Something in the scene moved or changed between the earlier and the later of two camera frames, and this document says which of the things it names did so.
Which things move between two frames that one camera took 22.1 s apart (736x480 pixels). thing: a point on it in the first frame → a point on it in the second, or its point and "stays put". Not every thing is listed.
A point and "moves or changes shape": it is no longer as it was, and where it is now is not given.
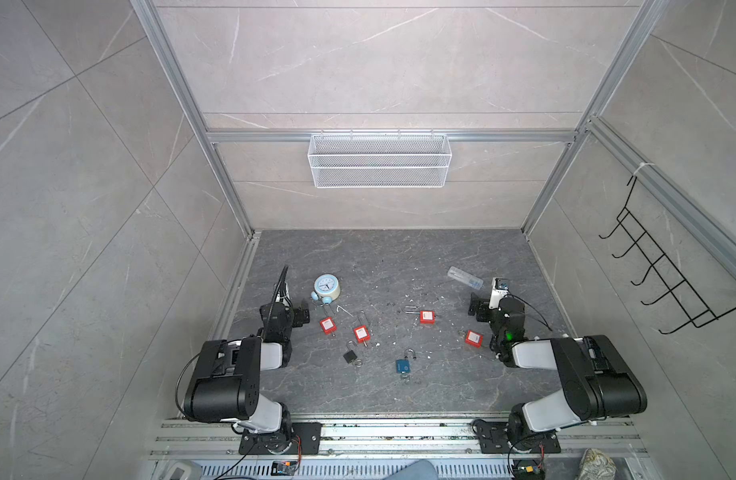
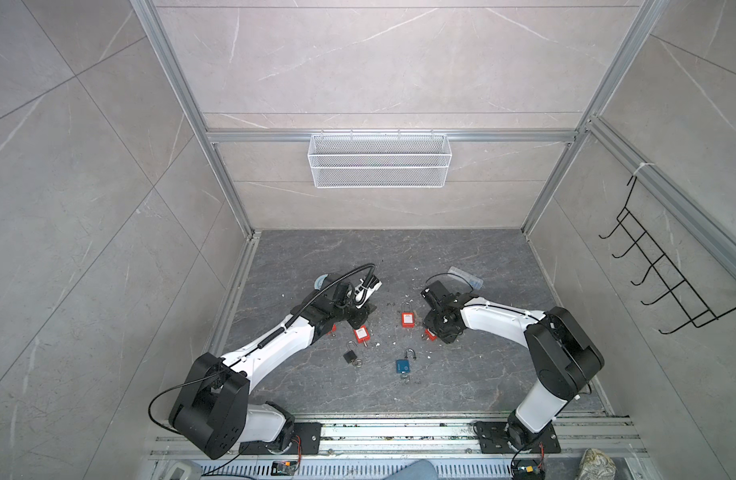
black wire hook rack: x=688 y=300 stays put
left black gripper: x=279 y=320 → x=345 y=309
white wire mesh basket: x=379 y=161 stays put
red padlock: x=427 y=317 moves or changes shape
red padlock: x=362 y=334 stays put
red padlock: x=474 y=339 → x=430 y=335
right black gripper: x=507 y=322 → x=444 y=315
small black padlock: x=351 y=355 stays put
